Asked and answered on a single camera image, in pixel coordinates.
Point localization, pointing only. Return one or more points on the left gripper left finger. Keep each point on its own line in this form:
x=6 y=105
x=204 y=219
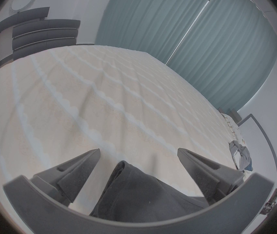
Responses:
x=72 y=172

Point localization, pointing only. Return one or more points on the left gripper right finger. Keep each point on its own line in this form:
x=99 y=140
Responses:
x=206 y=174

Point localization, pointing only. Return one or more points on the black T-shirt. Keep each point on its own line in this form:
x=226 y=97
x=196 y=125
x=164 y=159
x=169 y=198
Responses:
x=138 y=194

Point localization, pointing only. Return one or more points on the pile of clothes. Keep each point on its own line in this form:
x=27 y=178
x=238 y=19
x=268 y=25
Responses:
x=243 y=155

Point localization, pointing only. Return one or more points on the bed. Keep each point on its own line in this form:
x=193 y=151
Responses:
x=104 y=101

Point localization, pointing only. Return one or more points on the white printed pillow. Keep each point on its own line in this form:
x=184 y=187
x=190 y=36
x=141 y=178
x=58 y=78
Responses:
x=234 y=128

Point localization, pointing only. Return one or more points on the grey bedside table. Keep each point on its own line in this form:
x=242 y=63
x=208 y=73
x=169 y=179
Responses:
x=233 y=113

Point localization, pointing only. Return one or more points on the blue-green curtain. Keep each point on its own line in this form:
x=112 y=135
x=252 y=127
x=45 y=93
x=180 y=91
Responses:
x=148 y=21
x=231 y=57

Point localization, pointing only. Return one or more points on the black chest of drawers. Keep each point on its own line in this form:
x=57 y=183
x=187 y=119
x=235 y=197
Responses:
x=43 y=33

